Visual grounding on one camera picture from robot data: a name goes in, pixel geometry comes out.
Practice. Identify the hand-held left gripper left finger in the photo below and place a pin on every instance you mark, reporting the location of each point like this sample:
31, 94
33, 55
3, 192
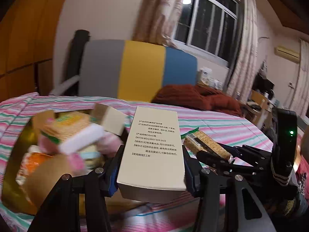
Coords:
111, 186

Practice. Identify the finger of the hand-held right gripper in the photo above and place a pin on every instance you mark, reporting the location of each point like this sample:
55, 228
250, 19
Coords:
217, 163
251, 153

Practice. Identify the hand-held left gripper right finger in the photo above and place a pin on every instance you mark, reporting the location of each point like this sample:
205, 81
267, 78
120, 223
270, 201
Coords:
189, 186

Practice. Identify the small green cracker packet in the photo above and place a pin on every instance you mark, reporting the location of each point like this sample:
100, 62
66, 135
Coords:
207, 142

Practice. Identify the cream box with text panel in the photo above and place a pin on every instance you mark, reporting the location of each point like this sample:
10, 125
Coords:
152, 149

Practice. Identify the white sponge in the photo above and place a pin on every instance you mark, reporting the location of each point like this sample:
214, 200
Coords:
82, 137

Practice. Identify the large cream box gold print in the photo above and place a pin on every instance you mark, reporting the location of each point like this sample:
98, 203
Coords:
111, 120

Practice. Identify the large green cracker packet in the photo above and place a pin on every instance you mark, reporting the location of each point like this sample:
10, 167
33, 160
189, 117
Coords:
67, 125

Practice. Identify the striped bed sheet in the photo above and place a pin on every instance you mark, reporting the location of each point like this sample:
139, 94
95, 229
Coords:
212, 123

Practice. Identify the wooden desk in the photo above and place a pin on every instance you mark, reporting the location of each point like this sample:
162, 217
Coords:
258, 106

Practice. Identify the patterned beige curtain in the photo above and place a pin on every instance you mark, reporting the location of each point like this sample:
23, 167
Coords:
164, 12
243, 53
301, 89

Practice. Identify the dark monitor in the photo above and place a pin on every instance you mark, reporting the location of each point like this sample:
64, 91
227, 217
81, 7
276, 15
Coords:
263, 83

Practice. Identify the rust red blanket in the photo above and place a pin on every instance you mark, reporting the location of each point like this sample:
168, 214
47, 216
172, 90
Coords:
198, 96

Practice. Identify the row of small bottles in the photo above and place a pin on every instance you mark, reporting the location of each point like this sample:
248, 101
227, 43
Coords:
216, 83

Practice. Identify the orange snack packet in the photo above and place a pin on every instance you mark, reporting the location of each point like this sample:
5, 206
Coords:
33, 159

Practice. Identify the white carton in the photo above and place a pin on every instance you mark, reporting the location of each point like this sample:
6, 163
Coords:
205, 75

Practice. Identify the grey yellow blue headboard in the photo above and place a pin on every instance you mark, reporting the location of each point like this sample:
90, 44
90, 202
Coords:
142, 70

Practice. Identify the white framed window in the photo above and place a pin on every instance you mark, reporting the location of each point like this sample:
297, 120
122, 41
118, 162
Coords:
207, 24

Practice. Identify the wooden wardrobe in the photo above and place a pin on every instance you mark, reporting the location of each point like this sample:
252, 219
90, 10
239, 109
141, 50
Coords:
24, 53

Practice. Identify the wall air conditioner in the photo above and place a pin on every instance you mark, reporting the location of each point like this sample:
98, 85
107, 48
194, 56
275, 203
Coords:
287, 53

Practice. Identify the white bed rail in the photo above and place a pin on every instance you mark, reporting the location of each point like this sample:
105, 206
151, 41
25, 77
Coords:
65, 84

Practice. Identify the dark bed post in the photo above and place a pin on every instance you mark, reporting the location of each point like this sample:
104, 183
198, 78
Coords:
79, 53

